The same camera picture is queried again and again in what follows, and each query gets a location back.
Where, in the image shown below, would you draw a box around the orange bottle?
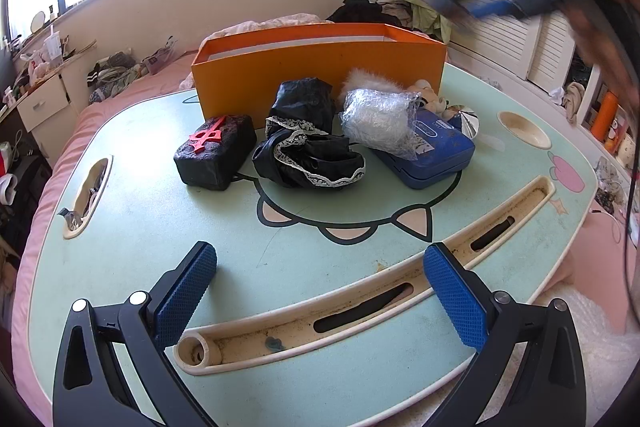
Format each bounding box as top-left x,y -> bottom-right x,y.
595,92 -> 618,140

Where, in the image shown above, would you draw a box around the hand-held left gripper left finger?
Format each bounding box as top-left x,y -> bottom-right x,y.
52,241 -> 218,427

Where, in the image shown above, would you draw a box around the black purse with red cross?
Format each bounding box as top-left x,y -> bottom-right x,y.
173,114 -> 257,191

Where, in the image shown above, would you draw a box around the orange cardboard box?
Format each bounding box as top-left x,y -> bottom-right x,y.
191,23 -> 447,130

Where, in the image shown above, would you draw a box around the green cartoon desktop table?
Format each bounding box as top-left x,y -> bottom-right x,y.
12,57 -> 601,427

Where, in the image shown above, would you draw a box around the plastic cup with straw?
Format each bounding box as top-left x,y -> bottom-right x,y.
44,32 -> 63,62

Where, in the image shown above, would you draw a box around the shiny silver disc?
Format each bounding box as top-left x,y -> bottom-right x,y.
445,103 -> 482,138

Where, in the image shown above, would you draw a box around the black clothes pile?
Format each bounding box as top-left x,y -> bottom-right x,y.
325,0 -> 416,30

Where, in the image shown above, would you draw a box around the white nightstand with drawer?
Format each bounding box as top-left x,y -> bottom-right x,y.
17,72 -> 76,132

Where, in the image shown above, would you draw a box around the beige cloth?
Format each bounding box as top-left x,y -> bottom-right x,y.
565,82 -> 587,124

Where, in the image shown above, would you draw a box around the crumpled pink blanket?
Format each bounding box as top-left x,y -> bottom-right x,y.
222,13 -> 333,38

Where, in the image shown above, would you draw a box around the white louvred closet doors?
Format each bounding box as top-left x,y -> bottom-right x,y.
445,0 -> 581,80

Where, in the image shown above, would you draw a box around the bubble wrap packet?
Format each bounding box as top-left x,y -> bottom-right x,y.
340,88 -> 423,158

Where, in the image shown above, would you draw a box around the striped clothes heap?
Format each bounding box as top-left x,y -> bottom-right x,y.
87,52 -> 146,102

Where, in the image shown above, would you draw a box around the pink bed sheet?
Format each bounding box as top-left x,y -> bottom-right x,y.
10,52 -> 201,408

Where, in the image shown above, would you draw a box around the person's right forearm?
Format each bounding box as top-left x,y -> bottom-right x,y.
560,0 -> 640,118

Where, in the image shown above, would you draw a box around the blue hard case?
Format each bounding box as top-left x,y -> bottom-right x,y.
367,107 -> 476,190

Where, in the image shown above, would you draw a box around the small beige plush toy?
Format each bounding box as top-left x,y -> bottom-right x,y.
405,79 -> 453,118

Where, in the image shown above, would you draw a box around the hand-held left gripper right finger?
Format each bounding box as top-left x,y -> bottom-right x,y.
422,242 -> 587,427

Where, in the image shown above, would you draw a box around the black lace-trimmed cloth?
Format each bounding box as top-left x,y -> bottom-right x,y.
251,78 -> 367,192

